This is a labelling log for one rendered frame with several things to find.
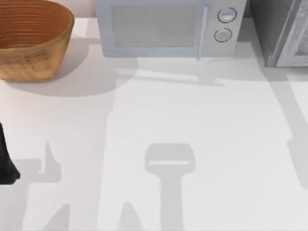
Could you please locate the microwave oven door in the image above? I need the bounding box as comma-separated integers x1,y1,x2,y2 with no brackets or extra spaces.
94,0,212,58

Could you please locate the pale microwave oven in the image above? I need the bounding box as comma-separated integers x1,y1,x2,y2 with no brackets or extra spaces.
93,0,248,61

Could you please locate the microwave knob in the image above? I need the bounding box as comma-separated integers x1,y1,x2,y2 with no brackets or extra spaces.
213,27,233,43
217,7,238,24

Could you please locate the brown woven basket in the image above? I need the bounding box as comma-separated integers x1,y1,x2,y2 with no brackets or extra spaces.
0,0,75,82

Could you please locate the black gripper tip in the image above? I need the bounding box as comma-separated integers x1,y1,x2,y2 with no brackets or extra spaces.
0,122,21,185

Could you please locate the microwave door handle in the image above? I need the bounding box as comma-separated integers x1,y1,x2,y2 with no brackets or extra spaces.
197,6,209,61

